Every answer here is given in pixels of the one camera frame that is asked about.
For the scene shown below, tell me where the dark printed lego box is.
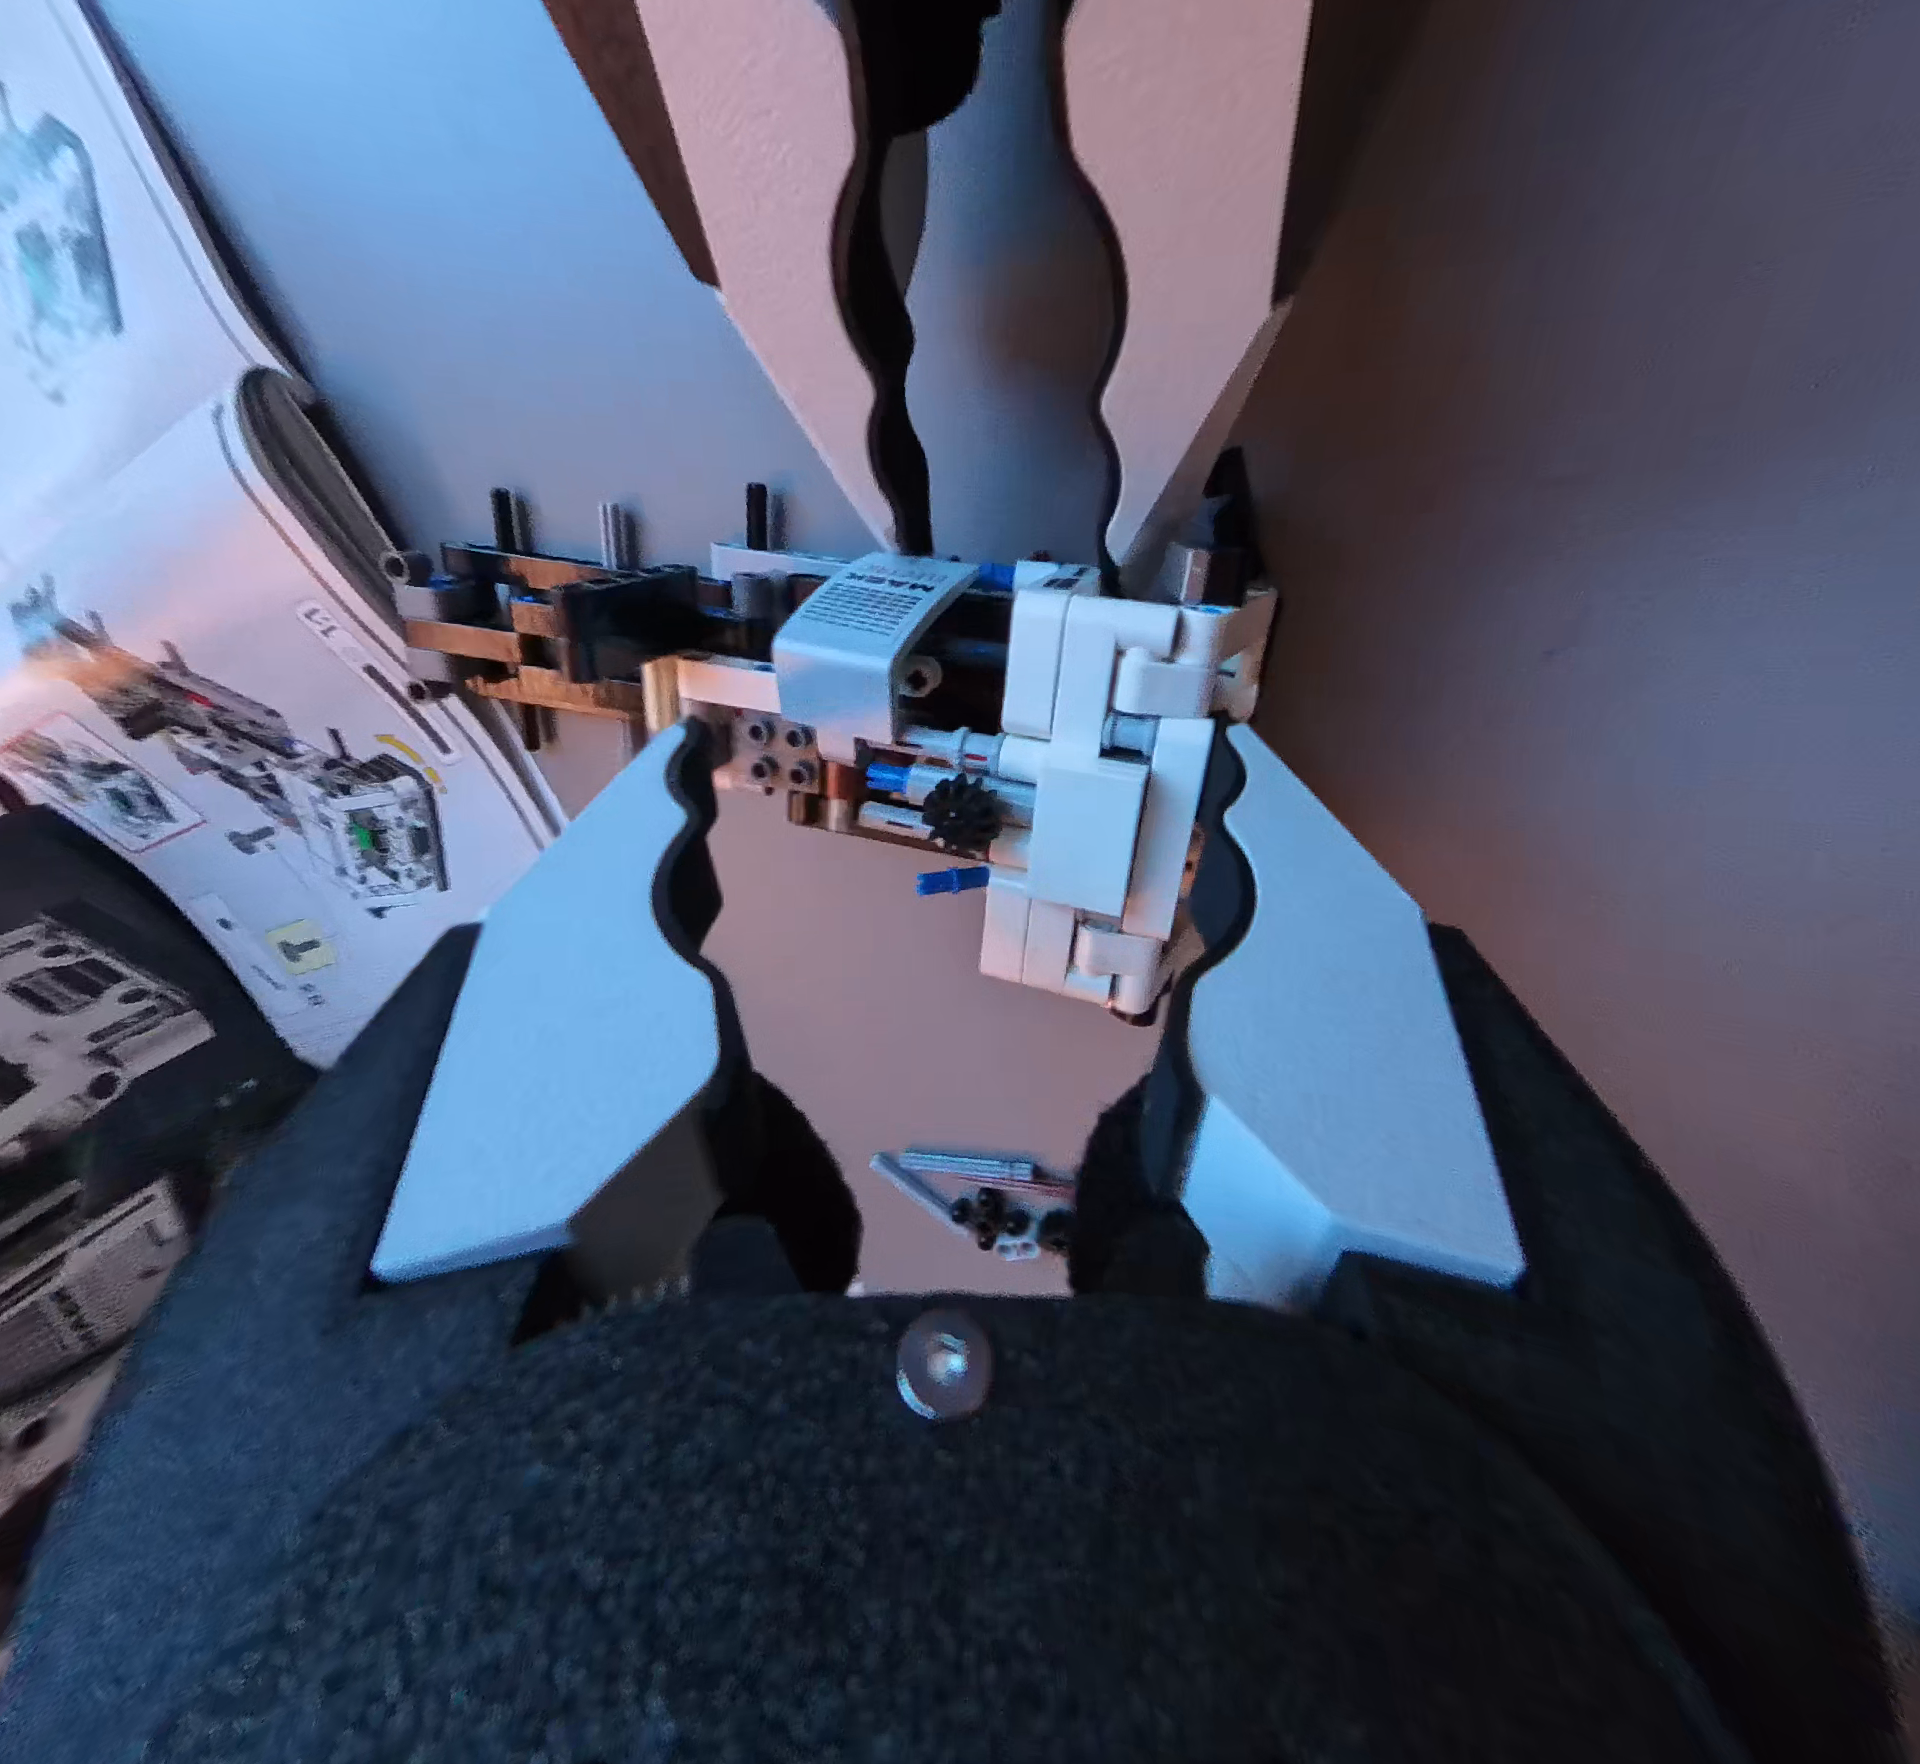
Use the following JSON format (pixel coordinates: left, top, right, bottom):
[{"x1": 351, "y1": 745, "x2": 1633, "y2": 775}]
[{"x1": 0, "y1": 805, "x2": 324, "y2": 1482}]

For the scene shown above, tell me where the lego instruction booklet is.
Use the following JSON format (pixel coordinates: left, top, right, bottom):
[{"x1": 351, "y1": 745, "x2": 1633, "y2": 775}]
[{"x1": 0, "y1": 0, "x2": 574, "y2": 1068}]

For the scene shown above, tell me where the white and black lego model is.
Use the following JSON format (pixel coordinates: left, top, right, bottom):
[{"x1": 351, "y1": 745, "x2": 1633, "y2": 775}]
[{"x1": 380, "y1": 451, "x2": 1285, "y2": 1030}]

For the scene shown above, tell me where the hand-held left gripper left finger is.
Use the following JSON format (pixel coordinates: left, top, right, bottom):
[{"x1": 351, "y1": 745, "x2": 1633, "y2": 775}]
[{"x1": 369, "y1": 717, "x2": 748, "y2": 1312}]

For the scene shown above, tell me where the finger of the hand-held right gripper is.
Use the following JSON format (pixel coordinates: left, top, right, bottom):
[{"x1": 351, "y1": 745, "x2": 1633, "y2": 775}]
[
  {"x1": 603, "y1": 0, "x2": 935, "y2": 554},
  {"x1": 1055, "y1": 0, "x2": 1339, "y2": 584}
]

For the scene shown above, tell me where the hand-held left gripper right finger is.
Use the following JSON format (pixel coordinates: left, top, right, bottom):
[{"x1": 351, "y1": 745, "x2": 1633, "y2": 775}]
[{"x1": 1143, "y1": 723, "x2": 1526, "y2": 1309}]

